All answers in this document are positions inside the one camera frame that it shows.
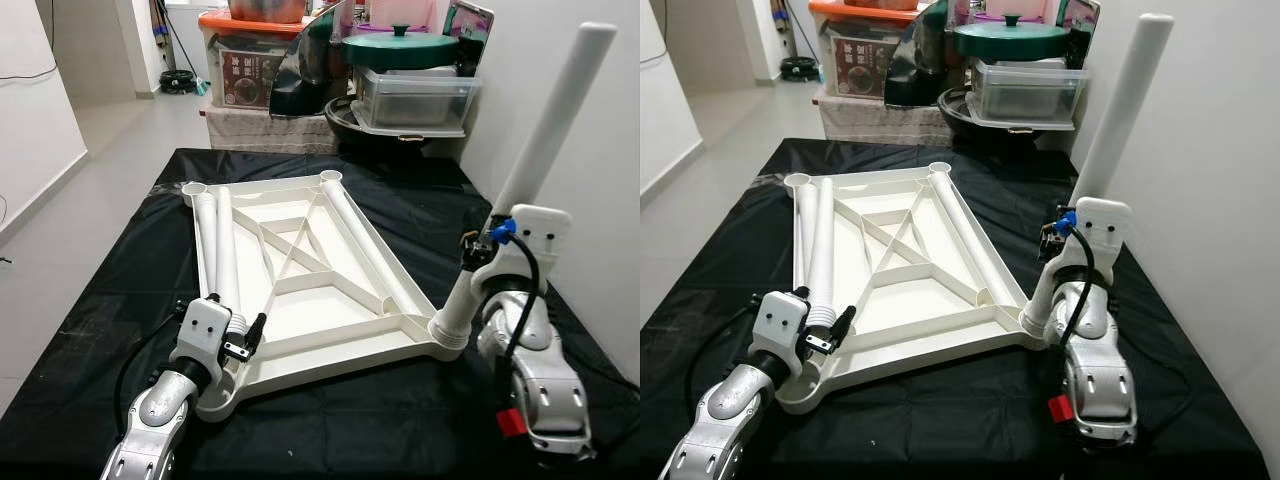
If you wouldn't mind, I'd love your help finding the white plastic children table top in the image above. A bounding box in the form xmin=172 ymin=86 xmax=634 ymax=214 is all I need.
xmin=783 ymin=162 xmax=1061 ymax=416
xmin=181 ymin=170 xmax=469 ymax=423

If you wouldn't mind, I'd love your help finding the black tablecloth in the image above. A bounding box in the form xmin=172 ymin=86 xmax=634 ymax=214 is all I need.
xmin=640 ymin=138 xmax=1271 ymax=480
xmin=0 ymin=148 xmax=641 ymax=480

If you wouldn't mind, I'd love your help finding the clear plastic storage box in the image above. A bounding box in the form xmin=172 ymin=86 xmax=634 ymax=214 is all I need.
xmin=965 ymin=58 xmax=1091 ymax=129
xmin=350 ymin=64 xmax=483 ymax=138

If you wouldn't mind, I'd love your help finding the black wok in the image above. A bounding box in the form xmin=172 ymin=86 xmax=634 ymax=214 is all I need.
xmin=935 ymin=88 xmax=1076 ymax=151
xmin=323 ymin=95 xmax=471 ymax=156

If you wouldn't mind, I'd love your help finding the beige cloth-covered bench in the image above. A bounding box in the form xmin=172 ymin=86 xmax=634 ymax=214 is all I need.
xmin=815 ymin=95 xmax=951 ymax=148
xmin=203 ymin=103 xmax=341 ymax=156

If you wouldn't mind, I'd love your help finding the black shiny bag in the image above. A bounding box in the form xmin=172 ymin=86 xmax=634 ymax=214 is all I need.
xmin=883 ymin=0 xmax=963 ymax=109
xmin=270 ymin=8 xmax=353 ymax=117

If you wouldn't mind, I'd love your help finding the clear storage box orange lid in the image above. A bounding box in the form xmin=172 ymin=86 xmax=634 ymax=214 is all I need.
xmin=198 ymin=8 xmax=301 ymax=111
xmin=808 ymin=0 xmax=916 ymax=101

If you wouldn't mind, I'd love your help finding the colourful printed carton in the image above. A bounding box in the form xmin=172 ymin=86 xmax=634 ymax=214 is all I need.
xmin=1050 ymin=0 xmax=1101 ymax=69
xmin=438 ymin=0 xmax=496 ymax=77

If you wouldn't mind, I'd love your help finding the broom stick with blue tape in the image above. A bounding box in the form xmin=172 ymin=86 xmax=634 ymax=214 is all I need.
xmin=765 ymin=0 xmax=796 ymax=61
xmin=150 ymin=0 xmax=179 ymax=71

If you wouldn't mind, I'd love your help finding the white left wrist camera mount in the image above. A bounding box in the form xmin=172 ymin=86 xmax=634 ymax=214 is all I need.
xmin=172 ymin=296 xmax=239 ymax=373
xmin=750 ymin=290 xmax=813 ymax=367

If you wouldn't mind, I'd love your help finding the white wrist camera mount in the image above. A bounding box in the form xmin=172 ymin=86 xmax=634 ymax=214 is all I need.
xmin=172 ymin=296 xmax=239 ymax=373
xmin=487 ymin=204 xmax=573 ymax=301
xmin=750 ymin=290 xmax=813 ymax=367
xmin=1068 ymin=197 xmax=1134 ymax=291

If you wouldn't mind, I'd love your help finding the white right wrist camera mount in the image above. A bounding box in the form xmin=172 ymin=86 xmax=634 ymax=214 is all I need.
xmin=487 ymin=204 xmax=573 ymax=301
xmin=1068 ymin=197 xmax=1134 ymax=291

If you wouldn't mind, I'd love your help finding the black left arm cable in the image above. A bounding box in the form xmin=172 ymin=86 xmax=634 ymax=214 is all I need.
xmin=113 ymin=300 xmax=191 ymax=411
xmin=688 ymin=295 xmax=761 ymax=381

